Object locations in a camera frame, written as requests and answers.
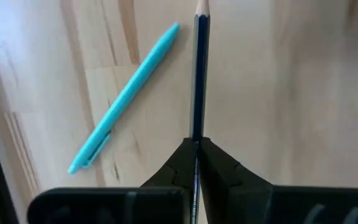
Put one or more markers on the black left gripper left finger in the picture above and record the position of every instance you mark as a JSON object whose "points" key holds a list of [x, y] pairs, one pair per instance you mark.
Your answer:
{"points": [[120, 205]]}

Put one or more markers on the navy blue pencil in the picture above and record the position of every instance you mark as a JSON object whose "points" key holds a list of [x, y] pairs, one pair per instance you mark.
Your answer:
{"points": [[200, 77]]}

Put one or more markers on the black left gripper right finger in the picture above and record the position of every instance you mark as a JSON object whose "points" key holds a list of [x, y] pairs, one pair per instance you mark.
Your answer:
{"points": [[259, 205]]}

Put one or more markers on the turquoise pen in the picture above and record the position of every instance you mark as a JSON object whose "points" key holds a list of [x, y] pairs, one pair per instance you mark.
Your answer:
{"points": [[123, 99]]}

